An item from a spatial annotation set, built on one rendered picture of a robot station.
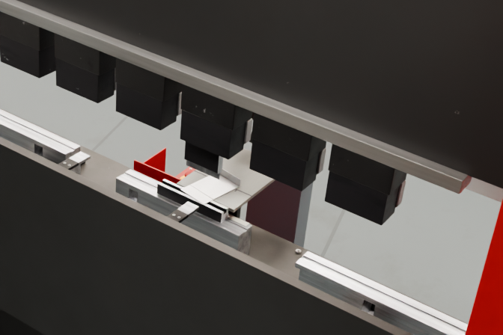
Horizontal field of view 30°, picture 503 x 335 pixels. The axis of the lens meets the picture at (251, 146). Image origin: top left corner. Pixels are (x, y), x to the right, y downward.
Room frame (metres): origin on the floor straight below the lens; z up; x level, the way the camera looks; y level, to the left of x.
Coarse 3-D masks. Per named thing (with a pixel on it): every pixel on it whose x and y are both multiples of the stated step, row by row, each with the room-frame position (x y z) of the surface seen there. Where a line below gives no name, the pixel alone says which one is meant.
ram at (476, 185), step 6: (474, 180) 1.57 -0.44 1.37; (480, 180) 1.57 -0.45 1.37; (468, 186) 1.58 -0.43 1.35; (474, 186) 1.57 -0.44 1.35; (480, 186) 1.57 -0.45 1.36; (486, 186) 1.56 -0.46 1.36; (492, 186) 1.55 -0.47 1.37; (480, 192) 1.56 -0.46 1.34; (486, 192) 1.56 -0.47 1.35; (492, 192) 1.55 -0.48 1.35; (498, 192) 1.55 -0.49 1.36; (492, 198) 1.55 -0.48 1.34; (498, 198) 1.55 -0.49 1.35
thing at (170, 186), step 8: (160, 184) 1.99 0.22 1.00; (168, 184) 2.00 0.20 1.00; (176, 184) 2.00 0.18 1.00; (160, 192) 1.99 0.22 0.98; (168, 192) 1.97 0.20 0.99; (176, 192) 1.96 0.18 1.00; (184, 192) 1.98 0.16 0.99; (176, 200) 1.96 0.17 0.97; (184, 200) 1.95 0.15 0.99; (192, 200) 1.94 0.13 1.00; (200, 208) 1.92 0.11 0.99; (208, 208) 1.91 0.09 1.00; (216, 208) 1.92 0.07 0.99; (224, 208) 1.91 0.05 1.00; (208, 216) 1.91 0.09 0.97; (216, 216) 1.90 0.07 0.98; (224, 216) 1.90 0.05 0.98
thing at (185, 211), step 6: (186, 204) 1.91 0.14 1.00; (192, 204) 1.91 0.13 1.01; (180, 210) 1.88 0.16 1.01; (186, 210) 1.88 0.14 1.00; (192, 210) 1.88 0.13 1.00; (168, 216) 1.85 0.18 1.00; (174, 216) 1.85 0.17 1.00; (180, 216) 1.85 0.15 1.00; (186, 216) 1.86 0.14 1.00; (180, 222) 1.84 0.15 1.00
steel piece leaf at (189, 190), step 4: (184, 188) 1.98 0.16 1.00; (188, 188) 1.98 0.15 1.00; (192, 188) 1.98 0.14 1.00; (188, 192) 1.96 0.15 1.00; (192, 192) 1.97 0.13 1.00; (196, 192) 1.97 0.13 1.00; (200, 192) 1.97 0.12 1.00; (192, 196) 1.95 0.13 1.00; (196, 196) 1.95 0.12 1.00; (200, 196) 1.95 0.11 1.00; (204, 196) 1.95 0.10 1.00; (200, 200) 1.93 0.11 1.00; (204, 200) 1.93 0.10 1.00; (208, 200) 1.94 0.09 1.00
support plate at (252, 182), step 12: (240, 156) 2.17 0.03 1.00; (228, 168) 2.10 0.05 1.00; (240, 168) 2.11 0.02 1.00; (180, 180) 2.02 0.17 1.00; (192, 180) 2.02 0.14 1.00; (240, 180) 2.05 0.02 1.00; (252, 180) 2.05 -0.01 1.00; (264, 180) 2.06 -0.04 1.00; (228, 192) 1.99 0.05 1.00; (240, 192) 1.99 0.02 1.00; (252, 192) 2.00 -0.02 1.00; (228, 204) 1.93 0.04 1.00; (240, 204) 1.94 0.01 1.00
